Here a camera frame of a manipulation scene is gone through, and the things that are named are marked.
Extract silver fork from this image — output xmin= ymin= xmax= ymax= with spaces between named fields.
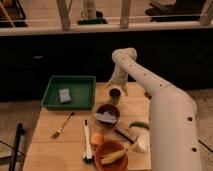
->
xmin=51 ymin=112 xmax=75 ymax=139

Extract white bottle on ledge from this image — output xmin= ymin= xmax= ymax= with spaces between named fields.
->
xmin=83 ymin=0 xmax=96 ymax=19

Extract white plastic cup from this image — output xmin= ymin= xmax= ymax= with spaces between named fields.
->
xmin=133 ymin=133 xmax=150 ymax=153

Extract yellow banana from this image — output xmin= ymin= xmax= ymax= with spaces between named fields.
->
xmin=101 ymin=150 xmax=126 ymax=165

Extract orange bowl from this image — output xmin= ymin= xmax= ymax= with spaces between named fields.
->
xmin=94 ymin=140 xmax=128 ymax=171

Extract translucent green cup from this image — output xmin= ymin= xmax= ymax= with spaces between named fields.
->
xmin=110 ymin=96 xmax=120 ymax=105

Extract orange fruit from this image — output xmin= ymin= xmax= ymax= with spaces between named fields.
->
xmin=91 ymin=133 xmax=104 ymax=146

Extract grey blue sponge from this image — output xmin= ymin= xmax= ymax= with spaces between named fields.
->
xmin=59 ymin=88 xmax=71 ymax=103

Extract dark metal cup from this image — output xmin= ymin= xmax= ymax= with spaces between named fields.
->
xmin=109 ymin=88 xmax=121 ymax=97

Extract dark brown bowl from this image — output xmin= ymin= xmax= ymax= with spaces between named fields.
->
xmin=94 ymin=104 xmax=120 ymax=125

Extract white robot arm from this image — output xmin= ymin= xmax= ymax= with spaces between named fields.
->
xmin=108 ymin=48 xmax=202 ymax=171

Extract green plastic tray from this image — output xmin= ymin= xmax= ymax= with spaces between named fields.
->
xmin=41 ymin=75 xmax=96 ymax=110

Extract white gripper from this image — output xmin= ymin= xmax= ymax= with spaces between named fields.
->
xmin=107 ymin=68 xmax=128 ymax=96

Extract grey crumpled cloth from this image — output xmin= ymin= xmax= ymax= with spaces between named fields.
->
xmin=95 ymin=112 xmax=117 ymax=124

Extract green flat object on ledge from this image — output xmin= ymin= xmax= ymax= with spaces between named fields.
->
xmin=77 ymin=18 xmax=108 ymax=25

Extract black cable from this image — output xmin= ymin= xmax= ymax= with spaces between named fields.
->
xmin=199 ymin=139 xmax=213 ymax=154

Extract black pole stand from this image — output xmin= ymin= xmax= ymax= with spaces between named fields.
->
xmin=8 ymin=123 xmax=25 ymax=171

